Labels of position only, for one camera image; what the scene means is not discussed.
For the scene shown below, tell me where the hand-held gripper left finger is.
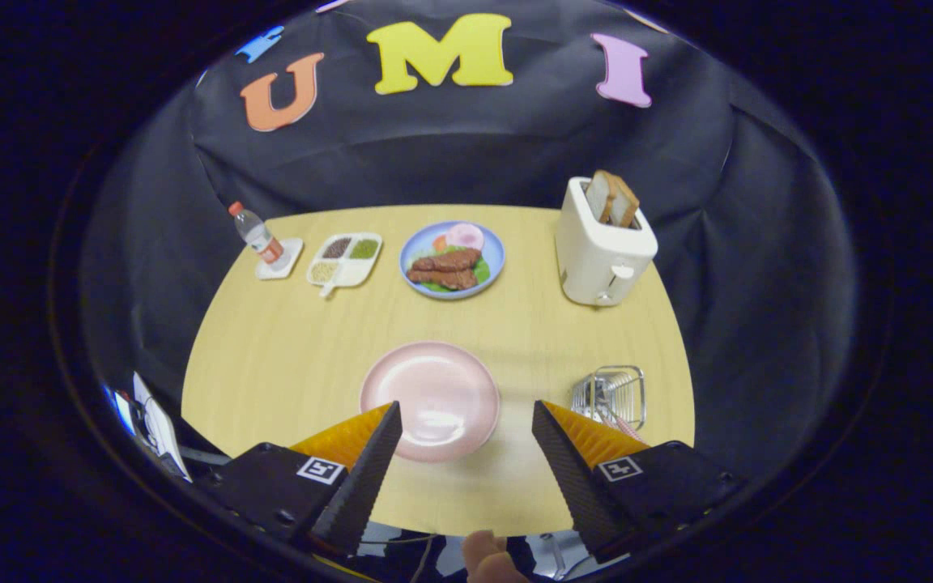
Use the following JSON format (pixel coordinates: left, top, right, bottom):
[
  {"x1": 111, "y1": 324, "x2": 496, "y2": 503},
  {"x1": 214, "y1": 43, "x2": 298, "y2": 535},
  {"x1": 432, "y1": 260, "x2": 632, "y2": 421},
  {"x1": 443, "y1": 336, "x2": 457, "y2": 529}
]
[{"x1": 199, "y1": 400, "x2": 404, "y2": 560}]

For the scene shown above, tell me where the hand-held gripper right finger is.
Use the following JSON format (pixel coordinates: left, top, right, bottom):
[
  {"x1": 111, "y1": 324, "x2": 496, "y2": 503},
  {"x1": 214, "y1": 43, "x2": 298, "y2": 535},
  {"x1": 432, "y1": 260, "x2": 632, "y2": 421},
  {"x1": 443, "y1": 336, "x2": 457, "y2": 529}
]
[{"x1": 531, "y1": 399, "x2": 747, "y2": 564}]

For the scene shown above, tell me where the pink plate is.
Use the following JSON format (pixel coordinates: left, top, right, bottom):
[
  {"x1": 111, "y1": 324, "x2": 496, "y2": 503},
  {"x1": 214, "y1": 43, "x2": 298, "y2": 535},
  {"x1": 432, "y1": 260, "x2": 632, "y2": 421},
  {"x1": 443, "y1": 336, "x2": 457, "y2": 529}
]
[{"x1": 359, "y1": 341, "x2": 501, "y2": 464}]

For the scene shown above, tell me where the white flat panel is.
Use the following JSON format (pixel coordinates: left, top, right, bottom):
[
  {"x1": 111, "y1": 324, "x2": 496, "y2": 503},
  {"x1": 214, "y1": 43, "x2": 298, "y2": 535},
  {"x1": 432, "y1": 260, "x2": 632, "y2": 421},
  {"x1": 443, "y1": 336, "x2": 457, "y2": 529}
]
[{"x1": 133, "y1": 371, "x2": 192, "y2": 483}]

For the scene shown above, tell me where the white divided tray with beans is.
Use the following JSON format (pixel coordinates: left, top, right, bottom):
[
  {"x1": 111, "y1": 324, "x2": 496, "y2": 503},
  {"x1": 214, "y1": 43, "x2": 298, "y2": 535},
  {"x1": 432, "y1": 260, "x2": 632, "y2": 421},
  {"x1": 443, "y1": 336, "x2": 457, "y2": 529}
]
[{"x1": 306, "y1": 232, "x2": 384, "y2": 298}]

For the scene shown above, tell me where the brown meat strip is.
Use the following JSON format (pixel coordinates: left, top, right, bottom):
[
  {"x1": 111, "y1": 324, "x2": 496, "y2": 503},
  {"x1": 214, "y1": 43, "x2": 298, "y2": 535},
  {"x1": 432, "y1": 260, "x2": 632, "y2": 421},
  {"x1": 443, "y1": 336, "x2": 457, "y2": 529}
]
[
  {"x1": 411, "y1": 249, "x2": 484, "y2": 273},
  {"x1": 407, "y1": 268, "x2": 479, "y2": 291}
]

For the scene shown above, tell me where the white toaster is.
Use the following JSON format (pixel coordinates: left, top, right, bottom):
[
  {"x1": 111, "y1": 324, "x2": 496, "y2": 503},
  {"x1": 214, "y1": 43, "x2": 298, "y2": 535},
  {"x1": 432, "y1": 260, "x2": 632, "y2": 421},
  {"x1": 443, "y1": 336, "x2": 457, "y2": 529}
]
[{"x1": 555, "y1": 177, "x2": 659, "y2": 307}]

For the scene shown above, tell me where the white square coaster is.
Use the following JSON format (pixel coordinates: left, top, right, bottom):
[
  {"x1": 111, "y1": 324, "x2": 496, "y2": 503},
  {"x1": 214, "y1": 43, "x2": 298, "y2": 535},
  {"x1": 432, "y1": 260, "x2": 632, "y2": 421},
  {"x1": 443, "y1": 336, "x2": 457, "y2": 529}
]
[{"x1": 254, "y1": 237, "x2": 305, "y2": 281}]

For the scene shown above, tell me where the blue plate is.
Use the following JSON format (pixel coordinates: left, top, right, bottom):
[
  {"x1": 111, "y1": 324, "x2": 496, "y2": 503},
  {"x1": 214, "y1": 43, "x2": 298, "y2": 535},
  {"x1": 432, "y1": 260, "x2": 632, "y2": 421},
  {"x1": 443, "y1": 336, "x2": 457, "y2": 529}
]
[{"x1": 399, "y1": 221, "x2": 507, "y2": 300}]

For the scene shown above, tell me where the blue lit device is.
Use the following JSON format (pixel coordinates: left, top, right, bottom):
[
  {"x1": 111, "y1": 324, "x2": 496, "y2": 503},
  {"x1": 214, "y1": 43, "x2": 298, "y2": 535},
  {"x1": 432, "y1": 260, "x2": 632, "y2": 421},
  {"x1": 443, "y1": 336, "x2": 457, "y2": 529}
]
[{"x1": 104, "y1": 385, "x2": 137, "y2": 438}]

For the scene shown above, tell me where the clear bottle with red cap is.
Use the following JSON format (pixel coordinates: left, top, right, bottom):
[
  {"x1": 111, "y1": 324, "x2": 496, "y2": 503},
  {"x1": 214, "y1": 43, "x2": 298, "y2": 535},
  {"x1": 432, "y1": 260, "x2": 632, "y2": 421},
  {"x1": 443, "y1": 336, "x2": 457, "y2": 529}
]
[{"x1": 228, "y1": 202, "x2": 285, "y2": 266}]

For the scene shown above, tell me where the pink ham slice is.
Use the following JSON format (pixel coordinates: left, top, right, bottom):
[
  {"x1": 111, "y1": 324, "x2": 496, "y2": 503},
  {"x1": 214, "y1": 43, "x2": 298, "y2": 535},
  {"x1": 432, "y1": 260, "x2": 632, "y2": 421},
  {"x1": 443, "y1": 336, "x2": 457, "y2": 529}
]
[{"x1": 445, "y1": 223, "x2": 486, "y2": 251}]

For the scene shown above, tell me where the brown toast slice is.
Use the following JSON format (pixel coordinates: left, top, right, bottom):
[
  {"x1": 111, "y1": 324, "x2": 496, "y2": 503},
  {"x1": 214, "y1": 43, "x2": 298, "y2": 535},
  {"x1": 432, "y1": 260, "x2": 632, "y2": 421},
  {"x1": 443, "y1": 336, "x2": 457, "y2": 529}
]
[
  {"x1": 585, "y1": 170, "x2": 618, "y2": 223},
  {"x1": 608, "y1": 180, "x2": 641, "y2": 228}
]

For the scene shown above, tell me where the metal wire cutlery basket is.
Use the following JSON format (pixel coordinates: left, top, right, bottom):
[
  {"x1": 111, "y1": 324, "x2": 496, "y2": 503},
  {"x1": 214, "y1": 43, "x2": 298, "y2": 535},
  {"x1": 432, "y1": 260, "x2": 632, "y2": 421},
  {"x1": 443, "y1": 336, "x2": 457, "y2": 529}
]
[{"x1": 570, "y1": 365, "x2": 647, "y2": 434}]

